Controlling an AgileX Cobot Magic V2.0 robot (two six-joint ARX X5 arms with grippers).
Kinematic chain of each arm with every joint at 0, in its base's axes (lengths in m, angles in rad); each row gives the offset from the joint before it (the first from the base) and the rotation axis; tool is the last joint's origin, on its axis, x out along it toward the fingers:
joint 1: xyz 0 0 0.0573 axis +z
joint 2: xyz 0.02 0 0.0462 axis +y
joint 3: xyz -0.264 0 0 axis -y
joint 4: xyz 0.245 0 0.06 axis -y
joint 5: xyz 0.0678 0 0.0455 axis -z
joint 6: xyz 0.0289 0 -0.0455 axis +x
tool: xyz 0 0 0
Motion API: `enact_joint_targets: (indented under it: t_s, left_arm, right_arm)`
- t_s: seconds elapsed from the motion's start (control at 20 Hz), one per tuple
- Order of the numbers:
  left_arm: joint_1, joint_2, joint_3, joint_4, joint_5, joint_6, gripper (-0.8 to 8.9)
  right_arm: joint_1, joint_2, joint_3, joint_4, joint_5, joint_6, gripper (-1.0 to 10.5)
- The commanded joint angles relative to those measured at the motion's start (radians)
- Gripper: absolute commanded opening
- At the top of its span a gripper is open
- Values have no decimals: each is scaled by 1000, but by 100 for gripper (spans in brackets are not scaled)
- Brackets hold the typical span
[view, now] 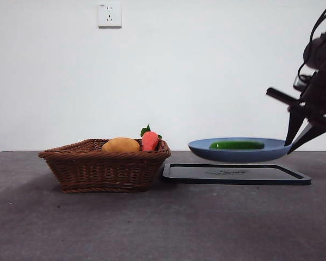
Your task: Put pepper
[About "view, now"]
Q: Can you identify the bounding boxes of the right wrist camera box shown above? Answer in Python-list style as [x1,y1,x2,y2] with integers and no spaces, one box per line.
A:
[292,72,316,93]

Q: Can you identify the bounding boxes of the black flat tray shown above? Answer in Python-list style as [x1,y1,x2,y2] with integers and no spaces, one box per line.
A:
[161,163,312,187]

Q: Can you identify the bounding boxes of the yellow-brown potato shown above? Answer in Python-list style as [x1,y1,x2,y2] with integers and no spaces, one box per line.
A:
[102,137,141,153]

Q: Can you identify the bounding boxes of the long green pepper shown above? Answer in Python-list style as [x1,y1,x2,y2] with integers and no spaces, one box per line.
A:
[208,141,264,151]

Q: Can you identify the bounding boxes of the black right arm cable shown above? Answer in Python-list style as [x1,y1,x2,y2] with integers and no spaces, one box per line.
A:
[309,0,326,41]

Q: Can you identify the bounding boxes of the orange carrot with green leaves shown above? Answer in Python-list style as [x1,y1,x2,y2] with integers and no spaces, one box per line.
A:
[140,124,162,152]

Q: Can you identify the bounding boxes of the white wall socket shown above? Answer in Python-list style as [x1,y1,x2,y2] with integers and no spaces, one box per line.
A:
[98,3,122,29]

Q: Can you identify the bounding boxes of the blue round plate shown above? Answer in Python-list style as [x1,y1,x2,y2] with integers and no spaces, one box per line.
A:
[187,137,293,163]

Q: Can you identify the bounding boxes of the brown wicker basket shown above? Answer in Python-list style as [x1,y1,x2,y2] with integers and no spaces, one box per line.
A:
[38,139,172,194]

